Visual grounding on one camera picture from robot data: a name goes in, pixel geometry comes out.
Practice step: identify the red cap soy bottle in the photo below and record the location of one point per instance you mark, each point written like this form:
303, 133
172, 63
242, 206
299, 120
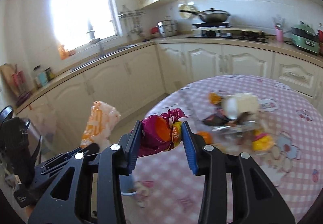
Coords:
320, 35

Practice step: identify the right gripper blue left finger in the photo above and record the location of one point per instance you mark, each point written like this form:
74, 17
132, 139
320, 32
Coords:
130, 144

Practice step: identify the blue plastic trash bin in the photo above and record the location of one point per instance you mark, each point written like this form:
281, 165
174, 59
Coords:
127, 185

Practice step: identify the orange peel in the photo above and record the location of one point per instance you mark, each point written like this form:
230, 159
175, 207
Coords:
214, 98

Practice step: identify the hanging utensil rack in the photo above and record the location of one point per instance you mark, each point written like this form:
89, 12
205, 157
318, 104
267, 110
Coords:
131, 20

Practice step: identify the cream strainer on wall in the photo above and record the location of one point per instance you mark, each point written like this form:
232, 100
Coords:
183, 8

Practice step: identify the white paper cups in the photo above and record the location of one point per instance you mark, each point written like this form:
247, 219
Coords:
234, 105

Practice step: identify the orange white plastic bag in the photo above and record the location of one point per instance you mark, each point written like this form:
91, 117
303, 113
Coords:
102, 120

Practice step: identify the window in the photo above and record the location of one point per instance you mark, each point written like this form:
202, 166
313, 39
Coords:
79, 22

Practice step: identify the pink utensil holder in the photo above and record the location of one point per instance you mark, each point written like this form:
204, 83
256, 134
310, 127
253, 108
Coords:
279, 35

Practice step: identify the magenta snack wrapper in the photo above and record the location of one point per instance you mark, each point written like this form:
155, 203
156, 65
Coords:
161, 133

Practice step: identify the red bowl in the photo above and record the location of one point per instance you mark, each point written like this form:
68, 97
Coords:
154, 30

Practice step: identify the yellow wrapper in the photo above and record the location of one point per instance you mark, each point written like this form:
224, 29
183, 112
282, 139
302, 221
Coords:
262, 141

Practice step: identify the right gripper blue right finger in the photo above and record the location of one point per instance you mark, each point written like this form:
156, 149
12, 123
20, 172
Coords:
194, 149

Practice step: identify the black snack wrapper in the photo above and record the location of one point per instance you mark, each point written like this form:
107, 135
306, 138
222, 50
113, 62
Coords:
223, 125

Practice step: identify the black wok with lid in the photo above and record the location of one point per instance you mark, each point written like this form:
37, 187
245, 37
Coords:
210, 16

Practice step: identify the green electric cooker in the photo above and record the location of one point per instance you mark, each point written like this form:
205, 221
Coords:
304, 37

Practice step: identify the black gas stove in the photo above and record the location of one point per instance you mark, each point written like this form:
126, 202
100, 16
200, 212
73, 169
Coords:
227, 31

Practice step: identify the stainless steel steamer pot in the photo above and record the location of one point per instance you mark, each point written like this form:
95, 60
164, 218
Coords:
168, 28

